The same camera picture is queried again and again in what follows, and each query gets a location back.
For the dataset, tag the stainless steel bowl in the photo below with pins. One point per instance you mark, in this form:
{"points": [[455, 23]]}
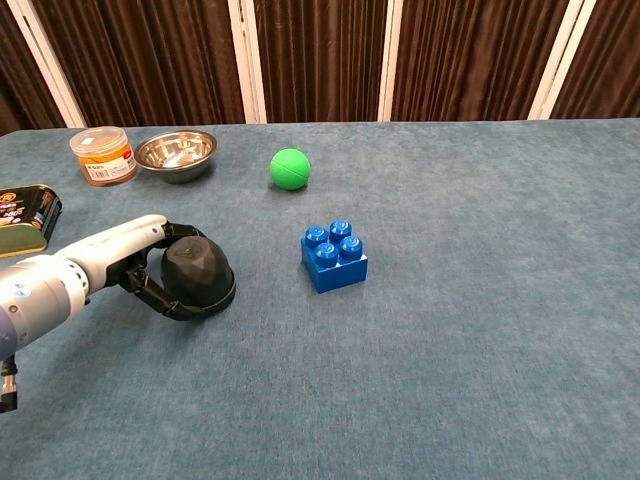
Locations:
{"points": [[175, 157]]}

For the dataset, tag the black round container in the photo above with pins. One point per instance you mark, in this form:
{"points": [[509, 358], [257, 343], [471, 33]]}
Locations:
{"points": [[200, 270]]}

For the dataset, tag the blue building block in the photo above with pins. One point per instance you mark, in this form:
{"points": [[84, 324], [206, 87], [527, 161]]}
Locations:
{"points": [[332, 265]]}

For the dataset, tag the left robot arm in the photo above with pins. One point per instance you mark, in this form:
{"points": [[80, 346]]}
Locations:
{"points": [[35, 295]]}

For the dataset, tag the brown curtain screen panel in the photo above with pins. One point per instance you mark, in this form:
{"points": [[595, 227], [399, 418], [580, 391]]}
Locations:
{"points": [[605, 60], [17, 75], [320, 60], [475, 60], [150, 60]]}

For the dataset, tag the blue felt table mat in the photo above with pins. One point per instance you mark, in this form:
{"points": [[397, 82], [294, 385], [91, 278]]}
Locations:
{"points": [[425, 325]]}

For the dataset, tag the black gold rectangular tin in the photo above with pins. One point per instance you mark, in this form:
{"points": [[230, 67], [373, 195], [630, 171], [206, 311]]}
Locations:
{"points": [[25, 220]]}

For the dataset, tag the orange clear plastic jar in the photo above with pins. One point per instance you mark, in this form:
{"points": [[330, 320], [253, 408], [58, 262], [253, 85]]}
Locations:
{"points": [[105, 160]]}

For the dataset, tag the black bowl with brown contents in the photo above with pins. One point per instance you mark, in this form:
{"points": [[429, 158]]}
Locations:
{"points": [[225, 301]]}

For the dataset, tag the green ball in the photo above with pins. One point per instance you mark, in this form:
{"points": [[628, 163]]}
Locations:
{"points": [[290, 170]]}

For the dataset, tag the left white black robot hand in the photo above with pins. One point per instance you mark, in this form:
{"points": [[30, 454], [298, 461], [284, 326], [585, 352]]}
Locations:
{"points": [[120, 245]]}

